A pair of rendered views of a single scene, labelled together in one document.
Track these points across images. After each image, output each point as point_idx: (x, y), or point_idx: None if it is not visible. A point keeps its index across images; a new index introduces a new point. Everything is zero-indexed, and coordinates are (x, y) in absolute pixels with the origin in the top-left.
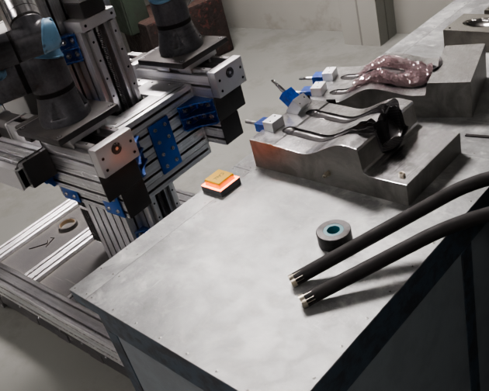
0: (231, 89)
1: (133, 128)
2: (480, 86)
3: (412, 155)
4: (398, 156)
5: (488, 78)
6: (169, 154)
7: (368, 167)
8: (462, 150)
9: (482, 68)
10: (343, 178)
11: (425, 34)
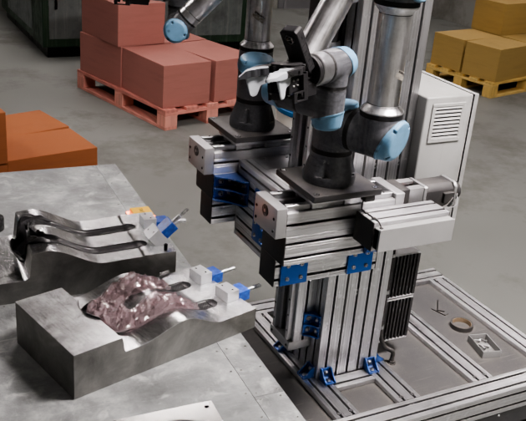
0: (261, 226)
1: (255, 177)
2: (45, 361)
3: None
4: (6, 254)
5: (68, 398)
6: (258, 229)
7: (14, 235)
8: None
9: (57, 360)
10: None
11: None
